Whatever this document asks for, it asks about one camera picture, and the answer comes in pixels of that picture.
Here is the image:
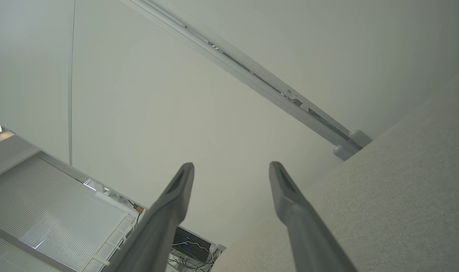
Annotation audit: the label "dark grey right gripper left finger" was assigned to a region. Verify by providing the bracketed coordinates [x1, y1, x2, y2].
[103, 162, 195, 272]

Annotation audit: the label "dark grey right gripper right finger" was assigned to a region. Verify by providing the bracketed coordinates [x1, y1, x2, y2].
[269, 161, 358, 272]

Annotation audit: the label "black computer monitor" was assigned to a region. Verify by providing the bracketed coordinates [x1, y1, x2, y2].
[172, 226, 212, 262]

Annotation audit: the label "white ladder-like rack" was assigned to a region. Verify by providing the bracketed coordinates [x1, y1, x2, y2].
[80, 210, 147, 272]

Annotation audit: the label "white window blinds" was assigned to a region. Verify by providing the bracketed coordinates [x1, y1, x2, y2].
[0, 151, 139, 272]

